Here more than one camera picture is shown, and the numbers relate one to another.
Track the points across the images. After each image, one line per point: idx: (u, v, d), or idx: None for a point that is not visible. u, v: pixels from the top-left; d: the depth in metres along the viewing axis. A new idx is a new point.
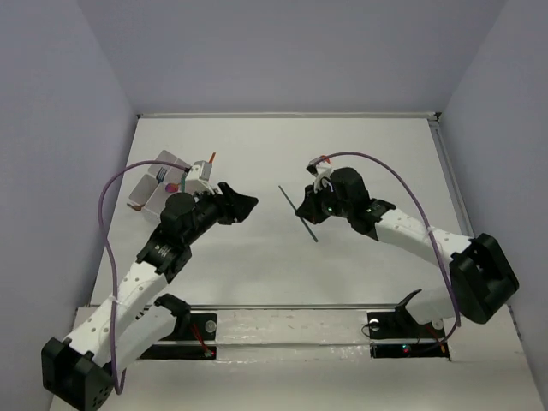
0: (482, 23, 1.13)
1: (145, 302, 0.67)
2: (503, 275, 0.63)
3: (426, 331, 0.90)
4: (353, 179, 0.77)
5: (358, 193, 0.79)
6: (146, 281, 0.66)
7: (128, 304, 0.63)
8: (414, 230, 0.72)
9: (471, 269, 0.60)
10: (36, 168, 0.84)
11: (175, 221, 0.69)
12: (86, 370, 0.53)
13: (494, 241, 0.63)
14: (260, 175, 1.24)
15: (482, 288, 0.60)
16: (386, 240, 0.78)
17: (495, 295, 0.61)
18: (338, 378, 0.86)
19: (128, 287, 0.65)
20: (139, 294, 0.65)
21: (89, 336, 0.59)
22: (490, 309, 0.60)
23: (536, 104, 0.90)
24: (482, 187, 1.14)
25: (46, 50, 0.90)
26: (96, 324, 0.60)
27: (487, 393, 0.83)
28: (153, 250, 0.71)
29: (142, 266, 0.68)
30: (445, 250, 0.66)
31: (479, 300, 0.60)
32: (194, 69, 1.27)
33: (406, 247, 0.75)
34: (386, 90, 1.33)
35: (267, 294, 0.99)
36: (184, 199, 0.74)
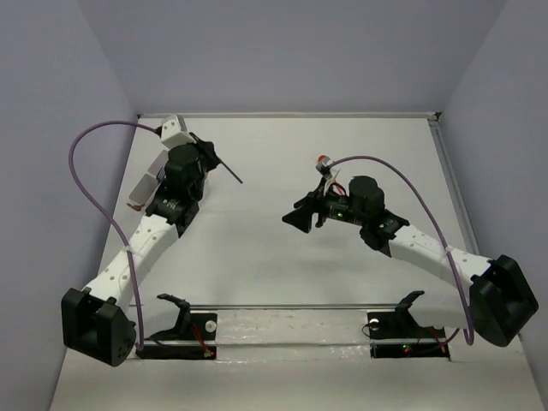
0: (481, 24, 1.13)
1: (156, 253, 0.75)
2: (523, 297, 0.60)
3: (426, 331, 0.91)
4: (374, 194, 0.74)
5: (376, 209, 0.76)
6: (157, 230, 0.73)
7: (144, 253, 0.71)
8: (431, 249, 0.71)
9: (493, 294, 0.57)
10: (36, 167, 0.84)
11: (180, 172, 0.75)
12: (110, 314, 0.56)
13: (514, 263, 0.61)
14: (260, 175, 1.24)
15: (503, 311, 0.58)
16: (399, 257, 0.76)
17: (515, 319, 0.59)
18: (338, 378, 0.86)
19: (142, 236, 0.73)
20: (152, 241, 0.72)
21: (110, 283, 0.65)
22: (509, 332, 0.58)
23: (536, 105, 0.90)
24: (482, 187, 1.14)
25: (46, 51, 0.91)
26: (115, 272, 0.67)
27: (487, 393, 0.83)
28: (162, 204, 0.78)
29: (153, 219, 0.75)
30: (465, 271, 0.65)
31: (501, 325, 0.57)
32: (193, 68, 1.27)
33: (419, 264, 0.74)
34: (386, 90, 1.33)
35: (266, 294, 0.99)
36: (184, 151, 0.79)
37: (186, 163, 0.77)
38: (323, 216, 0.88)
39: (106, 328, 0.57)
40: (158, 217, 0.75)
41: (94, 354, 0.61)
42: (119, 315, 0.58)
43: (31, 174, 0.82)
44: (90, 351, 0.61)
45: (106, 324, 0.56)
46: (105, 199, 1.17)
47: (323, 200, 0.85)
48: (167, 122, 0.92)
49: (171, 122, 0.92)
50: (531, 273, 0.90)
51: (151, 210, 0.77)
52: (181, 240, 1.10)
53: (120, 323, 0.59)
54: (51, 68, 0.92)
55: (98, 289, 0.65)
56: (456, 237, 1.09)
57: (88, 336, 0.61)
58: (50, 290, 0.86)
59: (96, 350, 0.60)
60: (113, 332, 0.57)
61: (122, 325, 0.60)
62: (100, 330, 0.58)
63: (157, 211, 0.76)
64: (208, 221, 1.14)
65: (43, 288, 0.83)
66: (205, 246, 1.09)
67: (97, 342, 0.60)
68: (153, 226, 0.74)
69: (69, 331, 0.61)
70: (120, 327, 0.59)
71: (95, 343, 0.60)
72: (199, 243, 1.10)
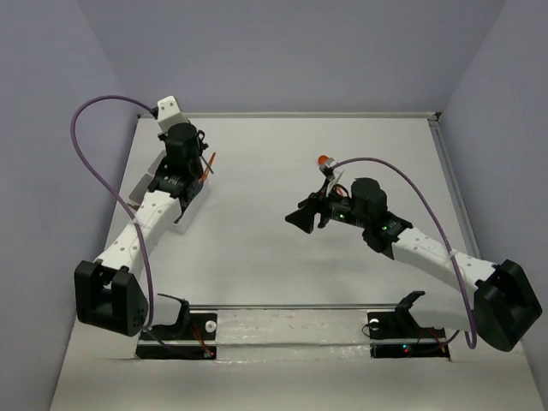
0: (482, 24, 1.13)
1: (160, 227, 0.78)
2: (528, 302, 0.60)
3: (426, 331, 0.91)
4: (377, 197, 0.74)
5: (378, 211, 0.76)
6: (163, 205, 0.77)
7: (151, 224, 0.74)
8: (434, 253, 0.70)
9: (497, 299, 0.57)
10: (36, 167, 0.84)
11: (181, 147, 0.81)
12: (125, 282, 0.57)
13: (519, 268, 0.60)
14: (260, 175, 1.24)
15: (508, 316, 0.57)
16: (402, 259, 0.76)
17: (519, 324, 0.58)
18: (338, 378, 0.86)
19: (148, 211, 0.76)
20: (158, 215, 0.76)
21: (122, 254, 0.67)
22: (513, 336, 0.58)
23: (537, 104, 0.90)
24: (482, 187, 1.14)
25: (47, 52, 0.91)
26: (125, 243, 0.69)
27: (487, 393, 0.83)
28: (163, 181, 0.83)
29: (156, 194, 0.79)
30: (469, 276, 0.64)
31: (505, 330, 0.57)
32: (193, 68, 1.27)
33: (423, 267, 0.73)
34: (386, 90, 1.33)
35: (267, 295, 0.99)
36: (181, 129, 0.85)
37: (185, 140, 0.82)
38: (325, 217, 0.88)
39: (121, 295, 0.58)
40: (161, 193, 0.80)
41: (110, 326, 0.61)
42: (133, 282, 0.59)
43: (31, 173, 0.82)
44: (105, 324, 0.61)
45: (122, 292, 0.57)
46: (105, 198, 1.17)
47: (325, 200, 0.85)
48: (163, 105, 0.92)
49: (168, 102, 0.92)
50: (531, 273, 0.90)
51: (154, 187, 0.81)
52: (181, 240, 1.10)
53: (134, 291, 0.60)
54: (52, 68, 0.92)
55: (110, 259, 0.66)
56: (456, 237, 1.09)
57: (103, 309, 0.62)
58: (50, 289, 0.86)
59: (111, 323, 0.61)
60: (128, 300, 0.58)
61: (136, 294, 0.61)
62: (116, 300, 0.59)
63: (159, 187, 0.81)
64: (208, 221, 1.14)
65: (43, 288, 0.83)
66: (206, 246, 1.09)
67: (112, 312, 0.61)
68: (157, 200, 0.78)
69: (83, 306, 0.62)
70: (134, 294, 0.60)
71: (110, 315, 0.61)
72: (199, 242, 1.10)
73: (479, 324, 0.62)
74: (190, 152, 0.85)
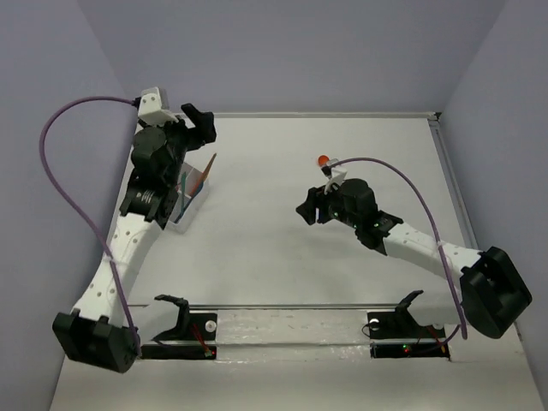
0: (482, 24, 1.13)
1: (139, 259, 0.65)
2: (515, 287, 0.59)
3: (426, 331, 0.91)
4: (364, 193, 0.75)
5: (369, 208, 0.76)
6: (138, 232, 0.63)
7: (128, 257, 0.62)
8: (425, 243, 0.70)
9: (483, 285, 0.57)
10: (37, 168, 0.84)
11: (149, 160, 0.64)
12: (107, 334, 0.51)
13: (503, 254, 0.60)
14: (260, 175, 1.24)
15: (494, 301, 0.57)
16: (395, 254, 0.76)
17: (509, 310, 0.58)
18: (338, 378, 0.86)
19: (122, 241, 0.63)
20: (134, 244, 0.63)
21: (98, 300, 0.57)
22: (502, 324, 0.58)
23: (536, 104, 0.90)
24: (482, 187, 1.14)
25: (47, 53, 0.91)
26: (102, 287, 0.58)
27: (486, 393, 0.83)
28: (135, 199, 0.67)
29: (129, 220, 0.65)
30: (455, 264, 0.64)
31: (492, 316, 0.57)
32: (193, 69, 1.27)
33: (416, 261, 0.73)
34: (387, 89, 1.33)
35: (268, 295, 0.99)
36: (150, 134, 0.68)
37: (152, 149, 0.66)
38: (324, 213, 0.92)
39: (105, 348, 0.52)
40: (134, 216, 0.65)
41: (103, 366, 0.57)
42: (116, 330, 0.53)
43: (31, 174, 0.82)
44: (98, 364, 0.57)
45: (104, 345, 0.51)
46: (106, 197, 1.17)
47: (323, 198, 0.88)
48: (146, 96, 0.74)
49: (152, 97, 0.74)
50: (532, 273, 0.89)
51: (127, 208, 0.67)
52: (181, 239, 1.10)
53: (118, 339, 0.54)
54: (52, 69, 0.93)
55: (89, 310, 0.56)
56: (456, 238, 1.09)
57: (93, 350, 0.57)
58: (50, 289, 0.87)
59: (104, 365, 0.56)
60: (114, 349, 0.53)
61: (122, 337, 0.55)
62: (101, 349, 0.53)
63: (133, 211, 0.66)
64: (208, 221, 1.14)
65: (42, 287, 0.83)
66: (205, 246, 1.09)
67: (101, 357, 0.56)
68: (133, 226, 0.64)
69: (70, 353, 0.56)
70: (120, 342, 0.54)
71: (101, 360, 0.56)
72: (198, 243, 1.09)
73: (470, 313, 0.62)
74: (162, 161, 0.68)
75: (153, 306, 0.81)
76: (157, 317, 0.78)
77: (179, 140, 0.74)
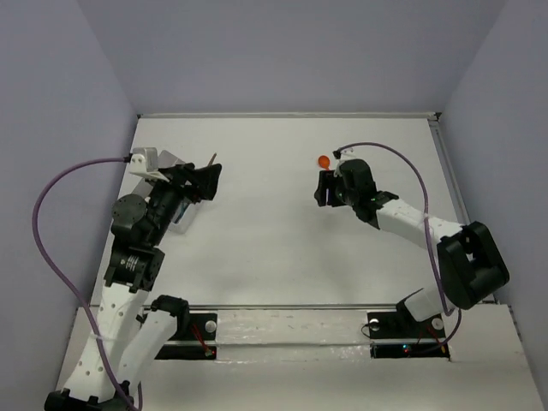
0: (482, 24, 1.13)
1: (128, 329, 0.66)
2: (492, 263, 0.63)
3: (426, 331, 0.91)
4: (360, 169, 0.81)
5: (366, 183, 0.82)
6: (124, 305, 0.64)
7: (115, 332, 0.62)
8: (413, 216, 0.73)
9: (460, 251, 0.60)
10: (37, 168, 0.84)
11: (131, 230, 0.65)
12: None
13: (485, 229, 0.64)
14: (261, 175, 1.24)
15: (468, 270, 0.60)
16: (386, 228, 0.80)
17: (482, 282, 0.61)
18: (338, 378, 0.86)
19: (108, 314, 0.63)
20: (121, 318, 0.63)
21: None
22: (474, 294, 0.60)
23: (537, 104, 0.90)
24: (481, 187, 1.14)
25: (47, 52, 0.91)
26: (90, 366, 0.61)
27: (486, 393, 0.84)
28: (119, 265, 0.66)
29: (114, 290, 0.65)
30: (437, 235, 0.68)
31: (465, 283, 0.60)
32: (194, 69, 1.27)
33: (405, 235, 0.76)
34: (387, 90, 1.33)
35: (268, 295, 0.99)
36: (131, 199, 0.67)
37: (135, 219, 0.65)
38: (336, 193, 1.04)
39: None
40: (118, 286, 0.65)
41: None
42: None
43: (31, 175, 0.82)
44: None
45: None
46: (106, 197, 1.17)
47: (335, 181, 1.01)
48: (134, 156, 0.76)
49: (139, 158, 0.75)
50: (533, 272, 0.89)
51: (111, 277, 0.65)
52: (181, 240, 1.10)
53: None
54: (52, 68, 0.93)
55: None
56: None
57: None
58: (50, 289, 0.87)
59: None
60: None
61: None
62: None
63: (118, 280, 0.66)
64: (208, 221, 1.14)
65: (42, 288, 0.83)
66: (205, 246, 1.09)
67: None
68: (118, 298, 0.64)
69: None
70: None
71: None
72: (198, 243, 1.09)
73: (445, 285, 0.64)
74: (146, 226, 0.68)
75: (154, 319, 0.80)
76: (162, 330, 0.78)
77: (167, 202, 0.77)
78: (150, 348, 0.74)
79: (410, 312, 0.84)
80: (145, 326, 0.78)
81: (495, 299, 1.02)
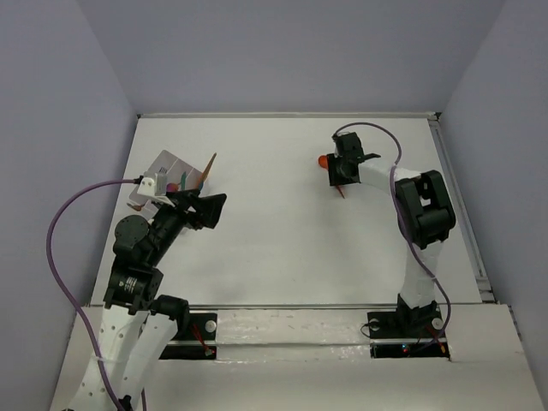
0: (483, 23, 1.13)
1: (130, 348, 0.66)
2: (442, 205, 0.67)
3: (425, 330, 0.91)
4: (348, 136, 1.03)
5: (353, 147, 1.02)
6: (123, 327, 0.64)
7: (116, 354, 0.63)
8: (384, 166, 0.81)
9: (411, 189, 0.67)
10: (36, 169, 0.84)
11: (131, 250, 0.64)
12: None
13: (440, 175, 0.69)
14: (261, 175, 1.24)
15: (417, 206, 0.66)
16: (366, 181, 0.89)
17: (430, 219, 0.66)
18: (338, 378, 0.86)
19: (108, 336, 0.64)
20: (121, 340, 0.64)
21: (89, 400, 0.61)
22: (423, 229, 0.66)
23: (537, 104, 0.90)
24: (481, 186, 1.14)
25: (46, 53, 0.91)
26: (92, 386, 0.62)
27: (485, 393, 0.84)
28: (118, 287, 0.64)
29: (114, 312, 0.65)
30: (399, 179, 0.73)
31: (413, 217, 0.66)
32: (193, 69, 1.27)
33: (377, 185, 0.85)
34: (386, 90, 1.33)
35: (268, 295, 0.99)
36: (132, 220, 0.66)
37: (137, 240, 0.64)
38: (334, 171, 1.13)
39: None
40: (117, 307, 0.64)
41: None
42: None
43: (31, 175, 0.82)
44: None
45: None
46: (105, 197, 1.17)
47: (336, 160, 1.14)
48: (145, 179, 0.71)
49: (150, 181, 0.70)
50: (533, 272, 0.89)
51: (110, 299, 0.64)
52: (180, 239, 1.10)
53: None
54: (52, 68, 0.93)
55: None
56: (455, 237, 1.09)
57: None
58: (50, 288, 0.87)
59: None
60: None
61: None
62: None
63: (116, 301, 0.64)
64: None
65: (42, 288, 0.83)
66: (205, 246, 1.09)
67: None
68: (117, 320, 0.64)
69: None
70: None
71: None
72: (198, 243, 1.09)
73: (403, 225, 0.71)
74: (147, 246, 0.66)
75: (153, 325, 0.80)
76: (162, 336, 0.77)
77: (170, 224, 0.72)
78: (151, 356, 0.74)
79: (404, 300, 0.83)
80: (145, 332, 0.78)
81: (494, 299, 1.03)
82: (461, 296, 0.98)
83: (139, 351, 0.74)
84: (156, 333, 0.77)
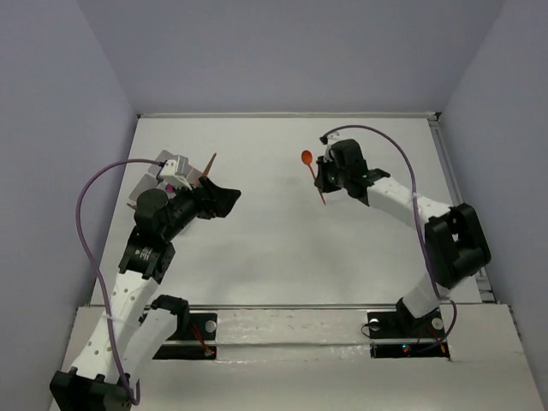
0: (482, 23, 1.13)
1: (138, 317, 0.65)
2: (475, 244, 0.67)
3: (425, 330, 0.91)
4: (350, 147, 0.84)
5: (355, 160, 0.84)
6: (137, 290, 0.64)
7: (127, 315, 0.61)
8: (402, 195, 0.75)
9: (447, 232, 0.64)
10: (36, 168, 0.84)
11: (151, 219, 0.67)
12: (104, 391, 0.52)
13: (472, 211, 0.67)
14: (261, 175, 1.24)
15: (453, 251, 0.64)
16: (375, 205, 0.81)
17: (464, 262, 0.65)
18: (338, 378, 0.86)
19: (120, 300, 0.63)
20: (133, 301, 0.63)
21: (94, 358, 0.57)
22: (457, 272, 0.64)
23: (536, 103, 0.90)
24: (481, 186, 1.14)
25: (46, 52, 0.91)
26: (99, 344, 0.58)
27: (485, 393, 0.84)
28: (134, 255, 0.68)
29: (128, 276, 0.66)
30: (425, 213, 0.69)
31: (449, 263, 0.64)
32: (193, 69, 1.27)
33: (391, 211, 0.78)
34: (386, 90, 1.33)
35: (268, 295, 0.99)
36: (153, 193, 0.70)
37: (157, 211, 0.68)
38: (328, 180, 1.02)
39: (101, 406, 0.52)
40: (132, 273, 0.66)
41: None
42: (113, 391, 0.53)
43: (31, 175, 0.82)
44: None
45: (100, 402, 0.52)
46: (105, 197, 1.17)
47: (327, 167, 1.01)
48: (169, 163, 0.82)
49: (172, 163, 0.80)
50: (533, 271, 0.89)
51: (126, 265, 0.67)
52: (180, 239, 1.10)
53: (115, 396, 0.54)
54: (52, 68, 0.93)
55: (85, 368, 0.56)
56: None
57: None
58: (50, 288, 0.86)
59: None
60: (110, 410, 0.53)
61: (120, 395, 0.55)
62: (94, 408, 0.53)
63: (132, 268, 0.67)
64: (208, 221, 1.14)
65: (41, 287, 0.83)
66: (205, 245, 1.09)
67: None
68: (131, 284, 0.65)
69: None
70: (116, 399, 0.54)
71: None
72: (199, 243, 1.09)
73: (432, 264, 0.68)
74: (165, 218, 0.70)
75: (153, 318, 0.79)
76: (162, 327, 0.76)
77: (186, 208, 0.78)
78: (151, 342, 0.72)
79: (408, 307, 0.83)
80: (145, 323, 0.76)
81: (494, 299, 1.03)
82: (461, 297, 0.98)
83: (139, 338, 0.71)
84: (156, 323, 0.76)
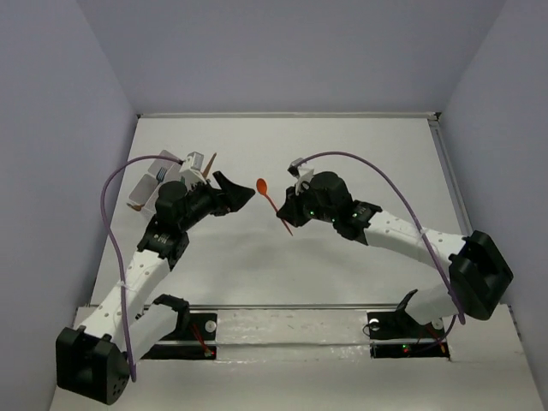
0: (482, 23, 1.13)
1: (147, 294, 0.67)
2: (498, 268, 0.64)
3: (426, 331, 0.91)
4: (335, 184, 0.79)
5: (342, 197, 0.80)
6: (151, 265, 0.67)
7: (139, 288, 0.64)
8: (408, 234, 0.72)
9: (473, 269, 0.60)
10: (36, 168, 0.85)
11: (169, 207, 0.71)
12: (107, 349, 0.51)
13: (487, 237, 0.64)
14: (261, 175, 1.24)
15: (481, 284, 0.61)
16: (374, 243, 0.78)
17: (494, 288, 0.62)
18: (338, 378, 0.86)
19: (134, 272, 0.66)
20: (146, 276, 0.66)
21: (104, 320, 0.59)
22: (490, 304, 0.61)
23: (536, 103, 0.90)
24: (481, 186, 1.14)
25: (46, 53, 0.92)
26: (110, 308, 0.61)
27: (486, 393, 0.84)
28: (152, 240, 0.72)
29: (145, 254, 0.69)
30: (441, 251, 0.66)
31: (483, 300, 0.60)
32: (193, 69, 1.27)
33: (397, 249, 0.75)
34: (386, 90, 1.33)
35: (268, 295, 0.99)
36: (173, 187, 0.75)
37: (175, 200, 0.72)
38: (301, 214, 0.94)
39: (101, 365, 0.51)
40: (149, 252, 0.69)
41: (87, 391, 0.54)
42: (115, 353, 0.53)
43: (30, 175, 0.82)
44: (84, 388, 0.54)
45: (101, 360, 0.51)
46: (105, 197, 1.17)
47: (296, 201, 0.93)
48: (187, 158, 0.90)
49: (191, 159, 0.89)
50: (533, 271, 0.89)
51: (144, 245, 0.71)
52: None
53: (116, 359, 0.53)
54: (52, 68, 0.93)
55: (92, 329, 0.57)
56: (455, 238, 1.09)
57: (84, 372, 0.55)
58: (50, 288, 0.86)
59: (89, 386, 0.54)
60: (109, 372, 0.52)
61: (120, 361, 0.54)
62: (93, 367, 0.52)
63: (149, 248, 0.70)
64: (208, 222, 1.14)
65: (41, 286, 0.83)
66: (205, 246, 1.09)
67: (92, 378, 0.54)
68: (146, 260, 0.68)
69: (62, 374, 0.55)
70: (115, 365, 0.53)
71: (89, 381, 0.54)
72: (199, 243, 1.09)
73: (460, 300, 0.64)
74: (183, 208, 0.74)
75: (155, 311, 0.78)
76: (165, 318, 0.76)
77: (202, 202, 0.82)
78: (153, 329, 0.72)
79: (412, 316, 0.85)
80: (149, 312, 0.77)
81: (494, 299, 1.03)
82: None
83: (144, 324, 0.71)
84: (157, 313, 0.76)
